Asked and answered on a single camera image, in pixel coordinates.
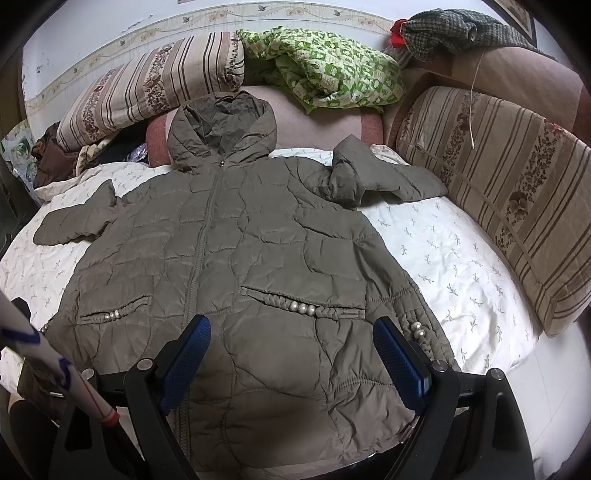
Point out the striped floral pillow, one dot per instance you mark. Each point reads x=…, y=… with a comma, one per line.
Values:
x=523, y=179
x=153, y=84

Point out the striped floral pillow right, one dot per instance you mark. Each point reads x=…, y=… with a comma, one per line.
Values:
x=523, y=179

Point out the striped floral pillow left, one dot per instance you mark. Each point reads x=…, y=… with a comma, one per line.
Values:
x=153, y=84

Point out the floral fabric at bedside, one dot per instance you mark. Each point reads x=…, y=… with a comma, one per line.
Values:
x=16, y=150

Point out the dark brown garment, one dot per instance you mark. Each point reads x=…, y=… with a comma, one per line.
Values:
x=53, y=163

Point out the pink folded blanket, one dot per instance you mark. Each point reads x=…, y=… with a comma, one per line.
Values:
x=321, y=129

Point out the olive quilted hooded jacket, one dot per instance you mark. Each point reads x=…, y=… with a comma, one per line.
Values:
x=278, y=256

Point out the red cloth item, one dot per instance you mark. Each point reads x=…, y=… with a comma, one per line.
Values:
x=397, y=38

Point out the pink brown cushion right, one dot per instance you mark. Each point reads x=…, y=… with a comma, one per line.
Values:
x=521, y=76

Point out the white leaf-print bed quilt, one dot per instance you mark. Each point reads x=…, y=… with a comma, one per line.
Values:
x=472, y=292

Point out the dark checkered garment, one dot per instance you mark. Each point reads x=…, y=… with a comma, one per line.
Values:
x=428, y=33

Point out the green white patterned blanket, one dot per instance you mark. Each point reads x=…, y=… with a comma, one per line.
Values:
x=322, y=69

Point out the cream patterned cloth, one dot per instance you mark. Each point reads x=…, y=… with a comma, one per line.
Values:
x=103, y=152

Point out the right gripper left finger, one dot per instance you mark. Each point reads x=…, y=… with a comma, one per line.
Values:
x=121, y=431

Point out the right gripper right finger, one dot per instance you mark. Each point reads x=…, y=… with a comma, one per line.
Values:
x=468, y=426

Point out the framed picture on wall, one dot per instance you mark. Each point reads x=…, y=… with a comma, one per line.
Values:
x=517, y=16

